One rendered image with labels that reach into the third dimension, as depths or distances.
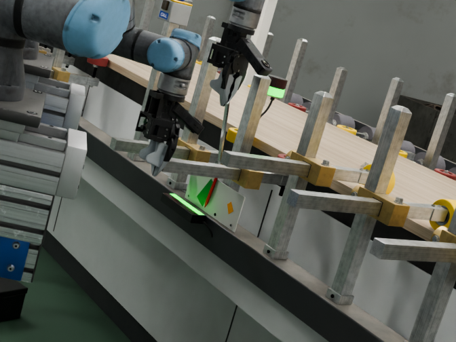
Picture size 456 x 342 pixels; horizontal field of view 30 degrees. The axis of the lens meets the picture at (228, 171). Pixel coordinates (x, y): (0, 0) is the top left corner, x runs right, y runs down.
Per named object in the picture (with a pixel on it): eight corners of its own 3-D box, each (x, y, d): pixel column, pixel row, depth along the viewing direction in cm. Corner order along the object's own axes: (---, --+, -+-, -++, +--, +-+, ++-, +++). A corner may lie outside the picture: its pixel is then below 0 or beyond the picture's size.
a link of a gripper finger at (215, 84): (208, 100, 227) (218, 66, 224) (225, 107, 224) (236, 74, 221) (201, 99, 224) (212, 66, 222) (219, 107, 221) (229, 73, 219)
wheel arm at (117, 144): (113, 153, 231) (117, 138, 230) (108, 149, 233) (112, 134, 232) (239, 169, 257) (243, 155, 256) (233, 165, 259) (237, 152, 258)
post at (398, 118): (336, 309, 193) (402, 107, 183) (326, 302, 196) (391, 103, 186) (347, 309, 195) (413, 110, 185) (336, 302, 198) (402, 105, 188)
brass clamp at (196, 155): (191, 166, 242) (195, 150, 241) (167, 151, 253) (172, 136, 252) (208, 168, 246) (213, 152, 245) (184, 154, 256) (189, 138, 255)
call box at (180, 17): (167, 24, 259) (174, -1, 257) (156, 20, 264) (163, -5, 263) (186, 28, 263) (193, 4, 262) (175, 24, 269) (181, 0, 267)
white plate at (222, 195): (233, 232, 224) (243, 197, 222) (183, 197, 245) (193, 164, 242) (235, 232, 225) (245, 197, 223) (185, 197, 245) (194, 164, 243)
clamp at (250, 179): (244, 188, 223) (250, 170, 222) (216, 171, 233) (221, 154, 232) (260, 190, 226) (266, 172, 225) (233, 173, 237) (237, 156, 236)
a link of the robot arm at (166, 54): (127, 62, 192) (143, 62, 202) (173, 77, 190) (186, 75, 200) (136, 28, 190) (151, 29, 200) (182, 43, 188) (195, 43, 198)
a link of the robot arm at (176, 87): (180, 74, 211) (197, 83, 204) (176, 92, 212) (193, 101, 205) (155, 69, 206) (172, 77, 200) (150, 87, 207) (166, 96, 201)
